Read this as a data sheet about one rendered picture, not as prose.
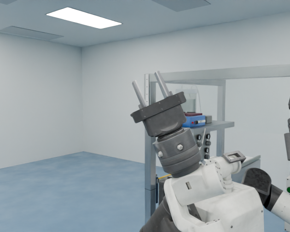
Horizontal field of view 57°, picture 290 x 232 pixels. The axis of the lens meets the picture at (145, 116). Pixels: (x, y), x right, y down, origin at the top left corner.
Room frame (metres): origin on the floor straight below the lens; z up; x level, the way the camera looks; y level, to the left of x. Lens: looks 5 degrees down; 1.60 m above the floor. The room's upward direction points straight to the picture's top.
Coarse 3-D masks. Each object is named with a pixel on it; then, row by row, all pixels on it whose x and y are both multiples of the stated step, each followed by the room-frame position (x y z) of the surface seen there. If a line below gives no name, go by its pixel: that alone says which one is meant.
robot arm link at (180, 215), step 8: (168, 184) 0.56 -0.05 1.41; (168, 192) 0.55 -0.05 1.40; (168, 200) 0.55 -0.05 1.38; (176, 200) 0.54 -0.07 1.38; (176, 208) 0.54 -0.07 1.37; (184, 208) 0.57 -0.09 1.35; (176, 216) 0.53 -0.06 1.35; (184, 216) 0.54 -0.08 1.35; (192, 216) 0.57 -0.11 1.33; (176, 224) 0.53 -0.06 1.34; (184, 224) 0.52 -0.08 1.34; (192, 224) 0.51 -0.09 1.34; (200, 224) 0.56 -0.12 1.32; (208, 224) 0.51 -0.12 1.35; (216, 224) 0.51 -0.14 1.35
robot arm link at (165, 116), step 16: (176, 96) 0.56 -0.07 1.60; (144, 112) 0.55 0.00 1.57; (160, 112) 0.55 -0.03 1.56; (176, 112) 0.56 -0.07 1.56; (160, 128) 0.55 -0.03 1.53; (176, 128) 0.55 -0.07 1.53; (160, 144) 0.54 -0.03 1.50; (176, 144) 0.53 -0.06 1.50; (192, 144) 0.55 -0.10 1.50; (160, 160) 0.56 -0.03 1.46
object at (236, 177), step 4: (256, 160) 2.69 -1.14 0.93; (260, 160) 2.73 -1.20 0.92; (248, 164) 2.53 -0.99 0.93; (252, 164) 2.58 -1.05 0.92; (256, 164) 2.66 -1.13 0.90; (260, 164) 2.74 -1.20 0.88; (244, 168) 2.44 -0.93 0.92; (240, 172) 2.37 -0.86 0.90; (244, 172) 2.44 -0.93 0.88; (232, 176) 2.25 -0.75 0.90; (236, 176) 2.31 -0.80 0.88; (240, 176) 2.37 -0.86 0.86; (232, 180) 2.26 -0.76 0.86; (236, 180) 2.31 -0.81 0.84
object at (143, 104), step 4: (132, 84) 0.59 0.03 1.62; (136, 84) 0.57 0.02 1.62; (136, 88) 0.57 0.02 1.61; (136, 92) 0.57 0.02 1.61; (140, 92) 0.57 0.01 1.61; (140, 96) 0.57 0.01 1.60; (140, 100) 0.57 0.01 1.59; (144, 100) 0.56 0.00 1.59; (140, 104) 0.57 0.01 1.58; (144, 104) 0.56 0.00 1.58; (140, 108) 0.57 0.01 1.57
